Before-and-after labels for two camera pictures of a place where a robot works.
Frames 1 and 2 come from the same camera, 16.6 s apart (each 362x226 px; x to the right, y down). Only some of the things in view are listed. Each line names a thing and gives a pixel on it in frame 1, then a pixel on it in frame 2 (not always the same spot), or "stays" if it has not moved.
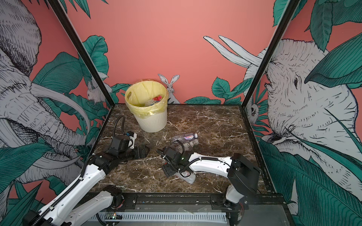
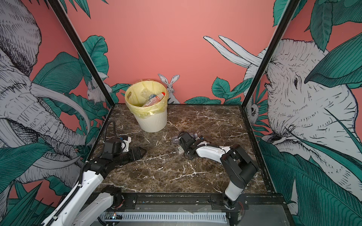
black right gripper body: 168,169 → 186,150
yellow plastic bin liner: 136,94 stays
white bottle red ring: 187,175 → 154,100
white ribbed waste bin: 156,124 stays
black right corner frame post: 286,20 stays
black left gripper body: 132,154 stays
